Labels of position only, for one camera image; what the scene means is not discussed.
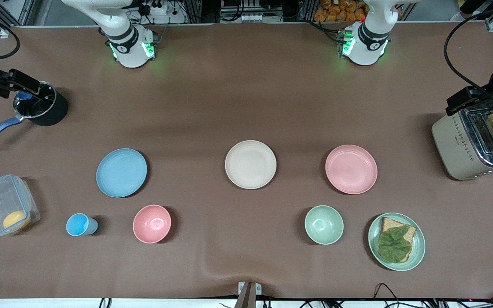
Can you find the blue plate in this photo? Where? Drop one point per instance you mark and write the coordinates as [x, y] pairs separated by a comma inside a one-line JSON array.
[[121, 173]]

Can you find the pink plate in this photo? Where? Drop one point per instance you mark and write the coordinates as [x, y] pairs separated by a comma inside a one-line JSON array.
[[351, 169]]

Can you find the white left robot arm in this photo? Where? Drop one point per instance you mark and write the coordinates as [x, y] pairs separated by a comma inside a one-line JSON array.
[[368, 42]]

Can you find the glass pot lid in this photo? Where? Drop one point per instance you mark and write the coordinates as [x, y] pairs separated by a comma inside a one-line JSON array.
[[37, 107]]

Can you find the beige and chrome toaster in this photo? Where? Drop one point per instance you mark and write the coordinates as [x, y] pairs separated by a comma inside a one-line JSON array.
[[456, 145]]

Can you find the yellow food piece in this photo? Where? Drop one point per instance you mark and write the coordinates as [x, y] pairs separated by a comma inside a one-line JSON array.
[[15, 220]]

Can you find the brown bread slice with lettuce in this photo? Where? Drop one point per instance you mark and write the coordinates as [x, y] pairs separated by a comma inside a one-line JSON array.
[[388, 223]]

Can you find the blue cup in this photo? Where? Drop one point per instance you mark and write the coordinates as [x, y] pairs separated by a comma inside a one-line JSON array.
[[79, 225]]

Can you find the green plate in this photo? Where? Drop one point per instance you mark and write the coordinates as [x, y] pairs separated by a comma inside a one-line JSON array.
[[417, 248]]

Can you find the orange snack bags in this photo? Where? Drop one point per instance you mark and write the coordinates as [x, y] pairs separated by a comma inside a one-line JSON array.
[[340, 10]]

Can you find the green lettuce leaf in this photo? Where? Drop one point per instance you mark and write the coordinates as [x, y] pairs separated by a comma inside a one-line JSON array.
[[394, 244]]

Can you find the green bowl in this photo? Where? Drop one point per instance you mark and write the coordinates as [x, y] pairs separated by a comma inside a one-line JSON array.
[[324, 225]]

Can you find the pink bowl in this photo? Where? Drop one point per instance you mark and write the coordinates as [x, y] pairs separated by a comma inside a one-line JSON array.
[[152, 224]]

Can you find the brown table cover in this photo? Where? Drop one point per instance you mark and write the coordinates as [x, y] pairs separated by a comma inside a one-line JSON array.
[[246, 94]]

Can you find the beige plate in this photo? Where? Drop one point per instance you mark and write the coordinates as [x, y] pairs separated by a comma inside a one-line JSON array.
[[250, 164]]

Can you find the white power strip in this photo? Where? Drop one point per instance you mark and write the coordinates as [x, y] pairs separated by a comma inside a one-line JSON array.
[[250, 17]]

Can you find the grey metal camera bracket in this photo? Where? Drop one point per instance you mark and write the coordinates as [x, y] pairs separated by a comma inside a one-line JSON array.
[[247, 295]]

